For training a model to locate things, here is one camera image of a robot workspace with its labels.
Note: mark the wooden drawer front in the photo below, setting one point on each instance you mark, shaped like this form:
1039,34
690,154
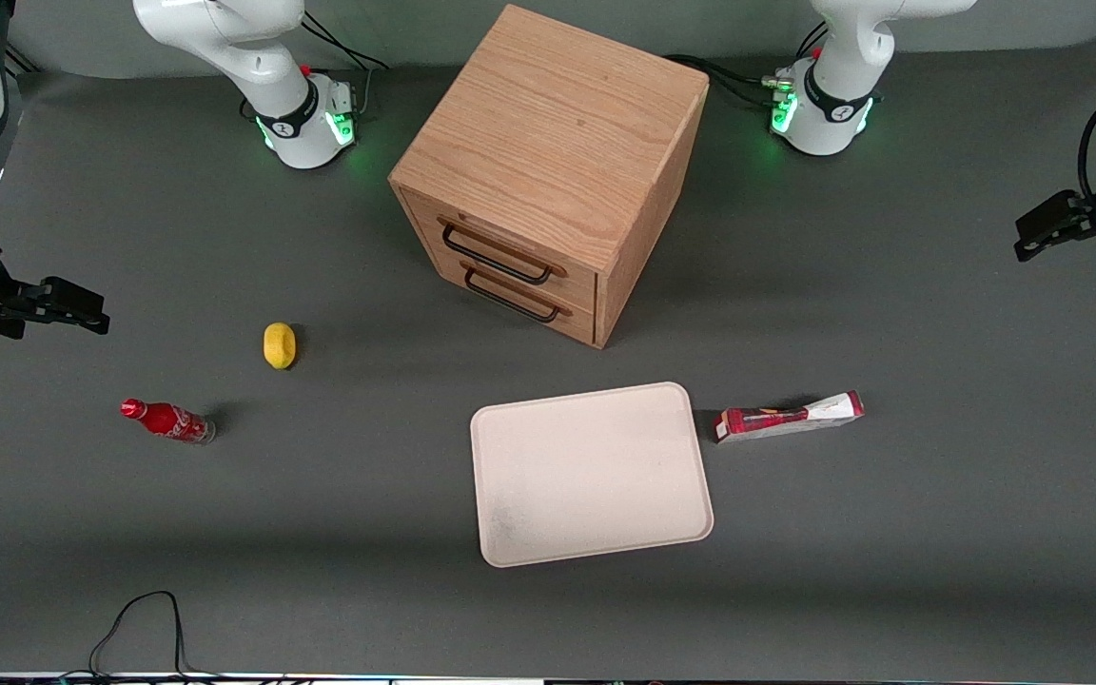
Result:
577,281
578,323

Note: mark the oak wooden drawer cabinet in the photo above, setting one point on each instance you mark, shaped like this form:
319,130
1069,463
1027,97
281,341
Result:
557,124

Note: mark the beige rectangular tray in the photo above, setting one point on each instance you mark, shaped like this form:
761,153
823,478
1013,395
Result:
586,476

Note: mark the yellow lemon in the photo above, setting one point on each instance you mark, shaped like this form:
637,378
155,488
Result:
280,345

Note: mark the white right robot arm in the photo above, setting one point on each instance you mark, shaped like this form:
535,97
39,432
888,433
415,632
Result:
225,29

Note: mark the red cookie box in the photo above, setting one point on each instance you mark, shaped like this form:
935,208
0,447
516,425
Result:
776,421

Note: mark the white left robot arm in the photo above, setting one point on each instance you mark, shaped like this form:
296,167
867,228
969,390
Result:
843,95

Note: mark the red cola bottle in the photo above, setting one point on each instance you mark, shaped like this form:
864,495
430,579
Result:
167,420

